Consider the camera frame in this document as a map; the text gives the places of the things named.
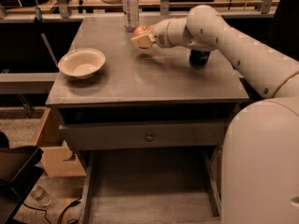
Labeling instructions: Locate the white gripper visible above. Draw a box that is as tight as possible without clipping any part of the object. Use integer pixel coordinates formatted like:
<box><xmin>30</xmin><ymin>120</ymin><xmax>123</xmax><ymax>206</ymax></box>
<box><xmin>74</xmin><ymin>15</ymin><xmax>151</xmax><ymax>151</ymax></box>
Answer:
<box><xmin>132</xmin><ymin>20</ymin><xmax>171</xmax><ymax>49</ymax></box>

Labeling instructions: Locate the red apple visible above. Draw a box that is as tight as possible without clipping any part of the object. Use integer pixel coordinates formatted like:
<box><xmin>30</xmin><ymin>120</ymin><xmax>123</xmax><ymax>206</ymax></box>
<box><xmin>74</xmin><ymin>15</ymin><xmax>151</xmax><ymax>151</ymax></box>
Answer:
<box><xmin>133</xmin><ymin>25</ymin><xmax>153</xmax><ymax>36</ymax></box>

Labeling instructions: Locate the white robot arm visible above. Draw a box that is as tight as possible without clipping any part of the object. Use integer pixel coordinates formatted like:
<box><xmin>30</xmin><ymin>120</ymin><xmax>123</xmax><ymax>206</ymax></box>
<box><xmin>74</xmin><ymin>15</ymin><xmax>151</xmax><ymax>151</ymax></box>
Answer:
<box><xmin>132</xmin><ymin>5</ymin><xmax>299</xmax><ymax>224</ymax></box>

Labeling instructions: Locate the grey wooden drawer cabinet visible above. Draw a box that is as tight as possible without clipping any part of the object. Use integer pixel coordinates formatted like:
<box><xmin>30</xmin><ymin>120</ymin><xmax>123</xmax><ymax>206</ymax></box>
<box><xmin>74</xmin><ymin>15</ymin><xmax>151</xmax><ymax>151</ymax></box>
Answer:
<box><xmin>45</xmin><ymin>14</ymin><xmax>249</xmax><ymax>224</ymax></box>

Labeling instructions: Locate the round metal drawer knob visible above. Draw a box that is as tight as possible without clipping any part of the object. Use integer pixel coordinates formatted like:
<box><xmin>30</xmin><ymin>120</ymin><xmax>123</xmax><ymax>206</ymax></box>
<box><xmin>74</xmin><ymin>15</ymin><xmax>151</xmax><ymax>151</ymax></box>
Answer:
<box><xmin>145</xmin><ymin>133</ymin><xmax>154</xmax><ymax>142</ymax></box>

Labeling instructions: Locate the grey top drawer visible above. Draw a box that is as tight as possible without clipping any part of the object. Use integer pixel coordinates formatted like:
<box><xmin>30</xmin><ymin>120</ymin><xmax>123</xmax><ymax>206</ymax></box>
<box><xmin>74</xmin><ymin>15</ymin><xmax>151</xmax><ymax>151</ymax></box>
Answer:
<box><xmin>58</xmin><ymin>103</ymin><xmax>236</xmax><ymax>152</ymax></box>

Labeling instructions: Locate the grey open middle drawer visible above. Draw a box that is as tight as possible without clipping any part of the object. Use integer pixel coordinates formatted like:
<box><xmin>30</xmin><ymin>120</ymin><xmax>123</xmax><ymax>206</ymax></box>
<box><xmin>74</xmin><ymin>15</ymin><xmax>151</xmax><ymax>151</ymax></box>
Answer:
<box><xmin>80</xmin><ymin>147</ymin><xmax>221</xmax><ymax>224</ymax></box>

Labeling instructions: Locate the clear plastic water bottle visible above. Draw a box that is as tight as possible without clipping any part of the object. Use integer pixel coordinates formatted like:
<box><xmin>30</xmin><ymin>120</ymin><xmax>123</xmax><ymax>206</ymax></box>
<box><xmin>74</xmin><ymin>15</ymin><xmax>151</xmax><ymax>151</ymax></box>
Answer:
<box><xmin>122</xmin><ymin>0</ymin><xmax>139</xmax><ymax>32</ymax></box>

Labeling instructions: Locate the blue soda can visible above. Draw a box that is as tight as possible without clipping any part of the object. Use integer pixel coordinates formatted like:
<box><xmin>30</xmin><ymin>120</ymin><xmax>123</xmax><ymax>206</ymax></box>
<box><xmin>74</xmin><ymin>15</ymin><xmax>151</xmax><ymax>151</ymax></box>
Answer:
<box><xmin>189</xmin><ymin>49</ymin><xmax>210</xmax><ymax>67</ymax></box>

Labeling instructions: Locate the white ceramic bowl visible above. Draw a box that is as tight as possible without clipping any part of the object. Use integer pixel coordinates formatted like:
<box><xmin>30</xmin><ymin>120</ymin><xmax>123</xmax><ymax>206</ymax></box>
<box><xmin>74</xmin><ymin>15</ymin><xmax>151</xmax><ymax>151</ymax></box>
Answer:
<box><xmin>58</xmin><ymin>49</ymin><xmax>106</xmax><ymax>79</ymax></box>

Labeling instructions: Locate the black office chair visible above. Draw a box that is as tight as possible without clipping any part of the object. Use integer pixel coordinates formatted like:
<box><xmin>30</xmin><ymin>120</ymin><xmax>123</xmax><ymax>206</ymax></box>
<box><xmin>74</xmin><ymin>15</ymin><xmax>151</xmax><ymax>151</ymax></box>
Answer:
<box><xmin>268</xmin><ymin>0</ymin><xmax>299</xmax><ymax>61</ymax></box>

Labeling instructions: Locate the cardboard box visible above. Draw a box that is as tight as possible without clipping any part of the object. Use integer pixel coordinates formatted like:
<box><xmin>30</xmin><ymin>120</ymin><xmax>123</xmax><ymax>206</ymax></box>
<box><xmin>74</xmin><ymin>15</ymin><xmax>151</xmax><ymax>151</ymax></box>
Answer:
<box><xmin>32</xmin><ymin>108</ymin><xmax>86</xmax><ymax>177</ymax></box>

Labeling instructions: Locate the black bin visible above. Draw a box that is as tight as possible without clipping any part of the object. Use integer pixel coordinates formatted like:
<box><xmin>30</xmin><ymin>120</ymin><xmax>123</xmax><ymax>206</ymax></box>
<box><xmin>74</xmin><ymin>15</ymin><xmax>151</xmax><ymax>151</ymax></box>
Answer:
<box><xmin>0</xmin><ymin>133</ymin><xmax>43</xmax><ymax>224</ymax></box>

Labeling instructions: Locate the clear glass on floor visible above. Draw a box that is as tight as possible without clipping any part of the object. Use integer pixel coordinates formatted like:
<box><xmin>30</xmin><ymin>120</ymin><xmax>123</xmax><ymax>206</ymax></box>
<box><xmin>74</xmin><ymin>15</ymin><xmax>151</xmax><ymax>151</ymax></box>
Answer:
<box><xmin>31</xmin><ymin>186</ymin><xmax>51</xmax><ymax>207</ymax></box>

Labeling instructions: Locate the black floor cable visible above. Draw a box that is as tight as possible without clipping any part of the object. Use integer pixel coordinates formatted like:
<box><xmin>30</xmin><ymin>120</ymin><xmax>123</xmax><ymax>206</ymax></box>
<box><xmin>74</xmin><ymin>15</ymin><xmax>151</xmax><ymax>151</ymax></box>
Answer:
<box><xmin>22</xmin><ymin>197</ymin><xmax>82</xmax><ymax>224</ymax></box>

